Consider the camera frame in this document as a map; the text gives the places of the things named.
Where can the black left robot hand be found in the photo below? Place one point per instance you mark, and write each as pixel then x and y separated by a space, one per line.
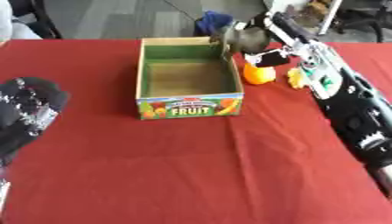
pixel 28 96

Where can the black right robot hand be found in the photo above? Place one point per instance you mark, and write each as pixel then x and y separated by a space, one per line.
pixel 292 29

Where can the grey-brown round toy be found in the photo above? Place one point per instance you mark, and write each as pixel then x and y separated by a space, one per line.
pixel 249 39

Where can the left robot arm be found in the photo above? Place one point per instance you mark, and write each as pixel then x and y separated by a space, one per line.
pixel 3 189

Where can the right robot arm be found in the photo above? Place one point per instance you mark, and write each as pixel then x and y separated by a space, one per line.
pixel 352 105

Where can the cardboard box with green inside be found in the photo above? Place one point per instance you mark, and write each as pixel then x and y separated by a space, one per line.
pixel 189 108

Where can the white pole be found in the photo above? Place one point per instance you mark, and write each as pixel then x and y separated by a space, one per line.
pixel 329 17

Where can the yellow toy fruit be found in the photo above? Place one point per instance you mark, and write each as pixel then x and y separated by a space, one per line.
pixel 295 78

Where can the orange toy fruit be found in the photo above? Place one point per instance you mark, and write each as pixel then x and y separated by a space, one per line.
pixel 258 75

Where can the black chair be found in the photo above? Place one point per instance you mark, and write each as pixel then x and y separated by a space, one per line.
pixel 365 17

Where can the person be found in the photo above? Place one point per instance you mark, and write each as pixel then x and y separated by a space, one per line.
pixel 13 20

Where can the blue bag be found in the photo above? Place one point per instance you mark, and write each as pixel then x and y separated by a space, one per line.
pixel 212 22

